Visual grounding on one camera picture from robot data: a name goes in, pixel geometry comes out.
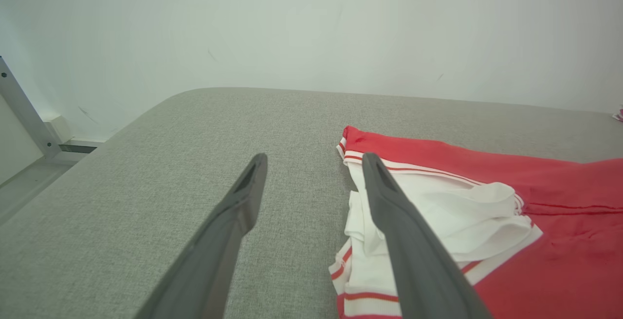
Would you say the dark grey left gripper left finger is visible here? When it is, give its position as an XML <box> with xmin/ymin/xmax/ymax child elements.
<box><xmin>136</xmin><ymin>153</ymin><xmax>269</xmax><ymax>319</ymax></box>

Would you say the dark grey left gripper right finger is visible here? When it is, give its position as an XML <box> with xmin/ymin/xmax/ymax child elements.
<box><xmin>361</xmin><ymin>152</ymin><xmax>495</xmax><ymax>319</ymax></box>

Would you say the red white lettered jersey shirt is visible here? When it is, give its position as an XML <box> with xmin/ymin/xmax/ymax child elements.
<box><xmin>329</xmin><ymin>125</ymin><xmax>623</xmax><ymax>319</ymax></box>

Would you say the grey fabric sofa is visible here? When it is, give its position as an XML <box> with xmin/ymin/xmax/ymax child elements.
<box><xmin>0</xmin><ymin>87</ymin><xmax>623</xmax><ymax>319</ymax></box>

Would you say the small white wall box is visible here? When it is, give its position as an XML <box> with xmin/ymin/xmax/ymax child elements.
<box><xmin>44</xmin><ymin>115</ymin><xmax>73</xmax><ymax>145</ymax></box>

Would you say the grey metal post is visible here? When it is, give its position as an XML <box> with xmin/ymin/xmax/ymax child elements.
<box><xmin>0</xmin><ymin>56</ymin><xmax>63</xmax><ymax>160</ymax></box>

